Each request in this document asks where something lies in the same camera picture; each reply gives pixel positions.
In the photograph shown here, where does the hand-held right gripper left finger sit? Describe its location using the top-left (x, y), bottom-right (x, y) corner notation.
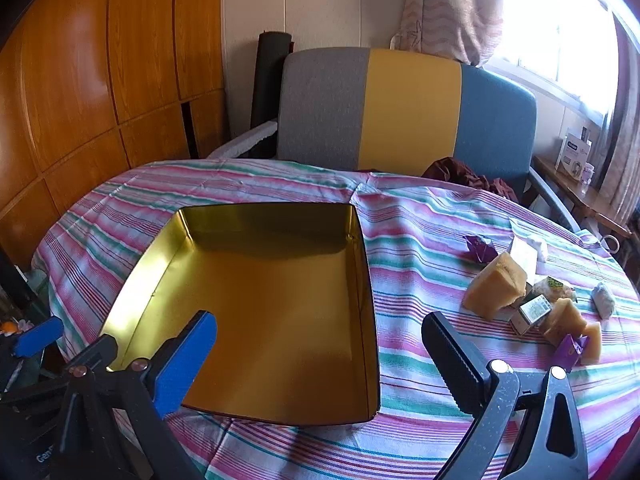
top-left (55, 310), bottom-right (218, 480)

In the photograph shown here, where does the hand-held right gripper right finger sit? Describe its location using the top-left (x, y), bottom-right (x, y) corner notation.
top-left (421, 311), bottom-right (590, 480)

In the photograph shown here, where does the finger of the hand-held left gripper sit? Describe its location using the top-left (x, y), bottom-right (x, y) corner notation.
top-left (11, 316), bottom-right (66, 359)

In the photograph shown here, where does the grey-green ointment box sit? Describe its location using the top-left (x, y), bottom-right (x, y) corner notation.
top-left (509, 294), bottom-right (552, 336)

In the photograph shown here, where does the gold tin box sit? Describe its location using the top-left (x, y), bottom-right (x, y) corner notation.
top-left (98, 202), bottom-right (381, 426)

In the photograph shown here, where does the green-edged cracker packet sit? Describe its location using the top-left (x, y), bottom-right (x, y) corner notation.
top-left (531, 275), bottom-right (578, 303)

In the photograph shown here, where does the striped tablecloth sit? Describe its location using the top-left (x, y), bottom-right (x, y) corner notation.
top-left (31, 158), bottom-right (632, 480)

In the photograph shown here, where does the purple snack packet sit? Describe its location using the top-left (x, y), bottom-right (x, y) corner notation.
top-left (552, 332), bottom-right (591, 368)
top-left (461, 234), bottom-right (497, 265)

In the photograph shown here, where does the tan snack packet right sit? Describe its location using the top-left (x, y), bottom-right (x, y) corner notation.
top-left (539, 297), bottom-right (588, 347)

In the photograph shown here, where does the white packet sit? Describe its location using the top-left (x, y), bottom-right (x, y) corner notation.
top-left (507, 234), bottom-right (549, 276)

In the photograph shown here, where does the yellow sponge piece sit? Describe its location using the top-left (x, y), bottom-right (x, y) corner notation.
top-left (580, 321), bottom-right (603, 365)

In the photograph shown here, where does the grey-white wrapped packet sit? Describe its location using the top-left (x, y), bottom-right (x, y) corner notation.
top-left (591, 282), bottom-right (617, 320)

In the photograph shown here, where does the dark red cloth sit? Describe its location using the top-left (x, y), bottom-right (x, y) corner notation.
top-left (421, 156), bottom-right (518, 204)

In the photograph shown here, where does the wooden side desk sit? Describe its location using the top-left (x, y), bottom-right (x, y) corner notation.
top-left (532, 154), bottom-right (633, 241)

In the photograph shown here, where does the white product box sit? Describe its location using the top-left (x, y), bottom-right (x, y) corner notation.
top-left (554, 127), bottom-right (593, 181)

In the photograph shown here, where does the grey yellow blue armchair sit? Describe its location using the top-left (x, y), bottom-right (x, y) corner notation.
top-left (207, 47), bottom-right (583, 233)

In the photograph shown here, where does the pink striped curtain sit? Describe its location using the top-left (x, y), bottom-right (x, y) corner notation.
top-left (597, 20), bottom-right (640, 226)

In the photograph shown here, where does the patterned beige curtain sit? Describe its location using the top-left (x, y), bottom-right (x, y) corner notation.
top-left (400, 0), bottom-right (505, 67)

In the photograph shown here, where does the bright window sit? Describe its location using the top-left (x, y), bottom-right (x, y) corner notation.
top-left (487, 0), bottom-right (621, 121)

